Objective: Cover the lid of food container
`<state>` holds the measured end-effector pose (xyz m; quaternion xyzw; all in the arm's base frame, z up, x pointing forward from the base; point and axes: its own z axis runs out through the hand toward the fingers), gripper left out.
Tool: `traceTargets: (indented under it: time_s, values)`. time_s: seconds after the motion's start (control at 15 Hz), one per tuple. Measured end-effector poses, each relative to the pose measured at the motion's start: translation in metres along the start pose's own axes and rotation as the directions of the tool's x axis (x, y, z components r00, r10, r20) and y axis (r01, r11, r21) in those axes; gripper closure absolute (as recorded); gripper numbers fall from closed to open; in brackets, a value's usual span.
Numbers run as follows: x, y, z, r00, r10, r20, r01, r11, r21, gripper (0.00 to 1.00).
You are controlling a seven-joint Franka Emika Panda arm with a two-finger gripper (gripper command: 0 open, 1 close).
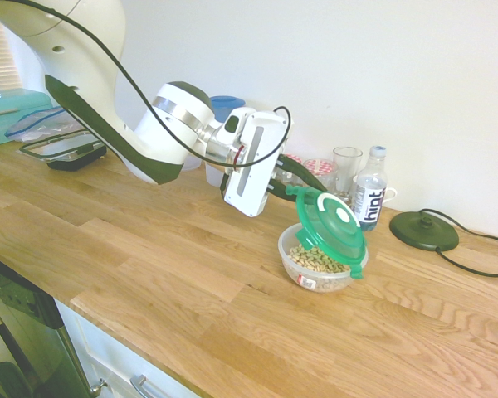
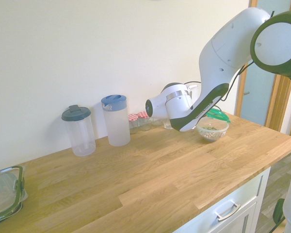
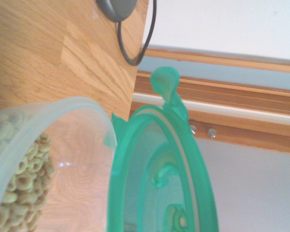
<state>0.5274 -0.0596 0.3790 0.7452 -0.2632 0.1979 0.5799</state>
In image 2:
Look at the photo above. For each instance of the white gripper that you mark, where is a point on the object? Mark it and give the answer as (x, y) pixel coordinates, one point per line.
(191, 90)

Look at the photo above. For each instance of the empty clear glass jar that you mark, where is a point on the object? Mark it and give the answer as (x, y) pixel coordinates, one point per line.
(168, 124)

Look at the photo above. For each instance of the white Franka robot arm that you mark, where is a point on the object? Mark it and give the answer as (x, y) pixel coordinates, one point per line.
(213, 60)

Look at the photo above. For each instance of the clear pitcher dark grey lid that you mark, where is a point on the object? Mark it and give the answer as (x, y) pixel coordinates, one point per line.
(80, 136)

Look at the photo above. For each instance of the clear bowl with nuts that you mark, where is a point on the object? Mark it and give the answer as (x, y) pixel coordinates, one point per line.
(212, 134)

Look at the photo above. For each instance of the clear pitcher blue lid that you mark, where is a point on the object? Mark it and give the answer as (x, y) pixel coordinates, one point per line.
(117, 126)

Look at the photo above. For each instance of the wooden door with frosted glass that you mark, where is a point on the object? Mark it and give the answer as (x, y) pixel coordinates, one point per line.
(257, 102)

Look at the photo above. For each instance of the white drawer cabinet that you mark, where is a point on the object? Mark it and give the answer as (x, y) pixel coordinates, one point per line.
(235, 194)

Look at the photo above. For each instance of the green round container lid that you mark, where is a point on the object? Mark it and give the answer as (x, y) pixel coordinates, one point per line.
(218, 114)

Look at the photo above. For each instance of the rectangular container green-rimmed lid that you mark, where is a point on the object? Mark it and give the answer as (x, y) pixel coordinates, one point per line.
(3, 191)

